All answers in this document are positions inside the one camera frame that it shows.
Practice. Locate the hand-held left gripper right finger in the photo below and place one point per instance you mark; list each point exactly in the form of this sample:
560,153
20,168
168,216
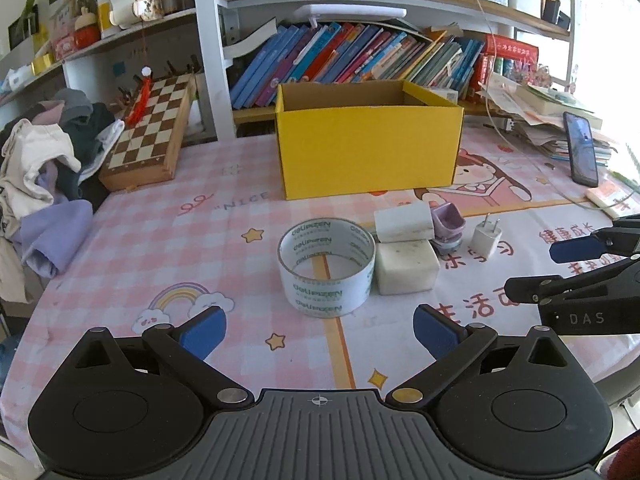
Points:
435,332

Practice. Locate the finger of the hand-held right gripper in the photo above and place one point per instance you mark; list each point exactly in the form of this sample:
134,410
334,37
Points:
530,290
575,250

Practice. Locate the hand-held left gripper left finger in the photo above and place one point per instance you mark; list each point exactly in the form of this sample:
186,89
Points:
202,332

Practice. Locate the white charger plug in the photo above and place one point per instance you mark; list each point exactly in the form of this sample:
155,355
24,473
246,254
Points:
484,240

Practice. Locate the small purple toy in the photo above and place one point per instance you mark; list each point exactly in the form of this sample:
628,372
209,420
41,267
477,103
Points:
447,220

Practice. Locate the small white adapter block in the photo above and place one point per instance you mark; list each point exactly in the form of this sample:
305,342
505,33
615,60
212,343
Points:
402,222

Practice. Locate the clear printed tape roll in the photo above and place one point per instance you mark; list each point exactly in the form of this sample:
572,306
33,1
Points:
315,297

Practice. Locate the yellow cardboard box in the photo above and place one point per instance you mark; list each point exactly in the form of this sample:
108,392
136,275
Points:
365,155

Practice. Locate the orange and white booklet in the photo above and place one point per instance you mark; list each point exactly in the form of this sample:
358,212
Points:
612,197

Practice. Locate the pink checked tablecloth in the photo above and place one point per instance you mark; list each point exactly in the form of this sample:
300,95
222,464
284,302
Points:
200,240

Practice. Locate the black standing phone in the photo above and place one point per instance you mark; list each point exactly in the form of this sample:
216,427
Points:
582,150

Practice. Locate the pile of papers and books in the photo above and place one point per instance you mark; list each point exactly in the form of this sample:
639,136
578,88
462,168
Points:
540,120

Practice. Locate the red cloth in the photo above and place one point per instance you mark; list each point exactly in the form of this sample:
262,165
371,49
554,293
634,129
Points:
622,457

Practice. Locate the purple garment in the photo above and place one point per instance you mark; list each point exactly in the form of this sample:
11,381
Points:
55,230

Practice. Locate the colourful flower craft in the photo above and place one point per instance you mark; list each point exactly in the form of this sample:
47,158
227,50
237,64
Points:
527,72

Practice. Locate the red book set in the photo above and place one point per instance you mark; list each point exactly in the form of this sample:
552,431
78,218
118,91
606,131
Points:
510,52

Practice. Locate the wooden chessboard box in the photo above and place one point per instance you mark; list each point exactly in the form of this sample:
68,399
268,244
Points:
150,130

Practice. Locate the black garment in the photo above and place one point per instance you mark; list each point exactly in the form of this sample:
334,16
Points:
95,125

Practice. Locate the red tassel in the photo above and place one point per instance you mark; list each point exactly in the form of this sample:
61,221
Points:
137,105

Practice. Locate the black box on shelf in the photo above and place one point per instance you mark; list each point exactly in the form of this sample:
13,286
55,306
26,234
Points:
556,14

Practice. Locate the cream white garment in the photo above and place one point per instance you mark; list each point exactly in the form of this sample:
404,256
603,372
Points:
35,150

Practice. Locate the grey garment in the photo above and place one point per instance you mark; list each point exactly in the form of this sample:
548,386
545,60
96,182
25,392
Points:
75,100

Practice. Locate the row of leaning books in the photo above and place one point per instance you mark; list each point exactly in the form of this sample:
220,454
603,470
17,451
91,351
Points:
350,55

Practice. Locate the white bookshelf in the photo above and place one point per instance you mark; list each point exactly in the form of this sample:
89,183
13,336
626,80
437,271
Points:
205,35

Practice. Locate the white desk lamp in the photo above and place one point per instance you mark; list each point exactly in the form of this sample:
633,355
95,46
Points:
350,12

